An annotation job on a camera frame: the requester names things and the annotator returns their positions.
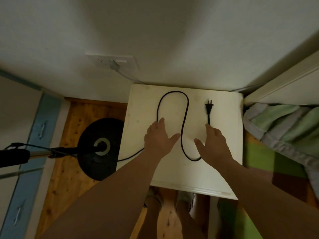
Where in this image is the person's right hand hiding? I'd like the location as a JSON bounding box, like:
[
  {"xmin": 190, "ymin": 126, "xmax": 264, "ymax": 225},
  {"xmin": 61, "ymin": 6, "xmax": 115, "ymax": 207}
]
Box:
[{"xmin": 194, "ymin": 123, "xmax": 234, "ymax": 168}]

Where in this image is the person's left hand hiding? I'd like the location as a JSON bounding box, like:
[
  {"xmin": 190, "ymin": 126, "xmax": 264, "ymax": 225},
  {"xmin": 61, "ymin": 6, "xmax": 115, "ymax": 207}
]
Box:
[{"xmin": 144, "ymin": 118, "xmax": 181, "ymax": 158}]

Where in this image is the black fan power cord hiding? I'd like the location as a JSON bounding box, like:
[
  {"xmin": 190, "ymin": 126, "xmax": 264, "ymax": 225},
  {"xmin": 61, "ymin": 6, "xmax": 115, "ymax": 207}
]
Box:
[{"xmin": 5, "ymin": 91, "xmax": 214, "ymax": 163}]

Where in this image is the black fan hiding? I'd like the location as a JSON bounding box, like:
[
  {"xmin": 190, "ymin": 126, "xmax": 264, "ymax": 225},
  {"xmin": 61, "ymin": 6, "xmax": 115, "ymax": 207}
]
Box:
[{"xmin": 0, "ymin": 118, "xmax": 125, "ymax": 182}]

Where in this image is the person's left forearm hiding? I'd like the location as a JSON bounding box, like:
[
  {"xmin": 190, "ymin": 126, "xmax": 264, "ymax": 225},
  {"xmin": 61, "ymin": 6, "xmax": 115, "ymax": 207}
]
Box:
[{"xmin": 37, "ymin": 149, "xmax": 165, "ymax": 239}]

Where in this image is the person's right forearm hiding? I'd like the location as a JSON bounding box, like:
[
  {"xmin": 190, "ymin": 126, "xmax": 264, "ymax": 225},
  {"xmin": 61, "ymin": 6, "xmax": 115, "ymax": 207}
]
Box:
[{"xmin": 217, "ymin": 158, "xmax": 319, "ymax": 239}]

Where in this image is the person's right leg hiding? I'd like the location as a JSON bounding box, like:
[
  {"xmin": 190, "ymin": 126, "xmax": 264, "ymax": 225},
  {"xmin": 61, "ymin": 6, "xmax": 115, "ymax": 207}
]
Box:
[{"xmin": 175, "ymin": 201, "xmax": 205, "ymax": 239}]

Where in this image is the person's leg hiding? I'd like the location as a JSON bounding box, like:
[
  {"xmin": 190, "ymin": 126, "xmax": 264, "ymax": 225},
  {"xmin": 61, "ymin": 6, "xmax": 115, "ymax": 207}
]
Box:
[
  {"xmin": 143, "ymin": 196, "xmax": 162, "ymax": 239},
  {"xmin": 175, "ymin": 201, "xmax": 205, "ymax": 239}
]

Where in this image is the person's left leg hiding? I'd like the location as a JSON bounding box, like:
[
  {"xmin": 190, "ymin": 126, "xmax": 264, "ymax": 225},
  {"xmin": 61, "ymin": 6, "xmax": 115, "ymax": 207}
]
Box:
[{"xmin": 143, "ymin": 196, "xmax": 162, "ymax": 239}]

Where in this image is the white bedside cabinet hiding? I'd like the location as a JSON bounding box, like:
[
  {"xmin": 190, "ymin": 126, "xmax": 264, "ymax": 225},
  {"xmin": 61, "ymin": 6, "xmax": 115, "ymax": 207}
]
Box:
[{"xmin": 116, "ymin": 84, "xmax": 244, "ymax": 200}]

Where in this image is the plaid bed sheet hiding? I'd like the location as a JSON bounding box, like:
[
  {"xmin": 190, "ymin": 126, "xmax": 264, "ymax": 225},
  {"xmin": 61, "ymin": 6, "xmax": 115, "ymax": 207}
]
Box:
[{"xmin": 217, "ymin": 131, "xmax": 319, "ymax": 239}]

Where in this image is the white perforated shoe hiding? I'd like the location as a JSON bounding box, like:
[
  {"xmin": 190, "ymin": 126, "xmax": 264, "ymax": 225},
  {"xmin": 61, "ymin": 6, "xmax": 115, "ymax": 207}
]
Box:
[
  {"xmin": 175, "ymin": 191, "xmax": 195, "ymax": 212},
  {"xmin": 143, "ymin": 188, "xmax": 164, "ymax": 209}
]

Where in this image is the white wardrobe with blue trim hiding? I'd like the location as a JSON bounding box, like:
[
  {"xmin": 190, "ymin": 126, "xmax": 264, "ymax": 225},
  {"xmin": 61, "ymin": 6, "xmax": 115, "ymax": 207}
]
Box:
[{"xmin": 0, "ymin": 69, "xmax": 71, "ymax": 239}]

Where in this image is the white charger plug with cable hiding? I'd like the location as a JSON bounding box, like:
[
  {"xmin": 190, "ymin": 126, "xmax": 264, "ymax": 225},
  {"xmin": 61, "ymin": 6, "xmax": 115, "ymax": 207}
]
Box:
[{"xmin": 109, "ymin": 60, "xmax": 146, "ymax": 85}]

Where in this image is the white wall socket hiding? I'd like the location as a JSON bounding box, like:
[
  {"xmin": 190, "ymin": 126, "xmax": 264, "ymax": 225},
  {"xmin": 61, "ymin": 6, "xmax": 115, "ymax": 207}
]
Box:
[{"xmin": 85, "ymin": 53, "xmax": 139, "ymax": 71}]

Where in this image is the metal wardrobe drawer handle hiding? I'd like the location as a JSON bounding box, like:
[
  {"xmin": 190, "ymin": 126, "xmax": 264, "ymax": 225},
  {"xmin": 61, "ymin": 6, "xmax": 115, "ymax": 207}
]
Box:
[
  {"xmin": 39, "ymin": 121, "xmax": 48, "ymax": 140},
  {"xmin": 14, "ymin": 200, "xmax": 25, "ymax": 227}
]

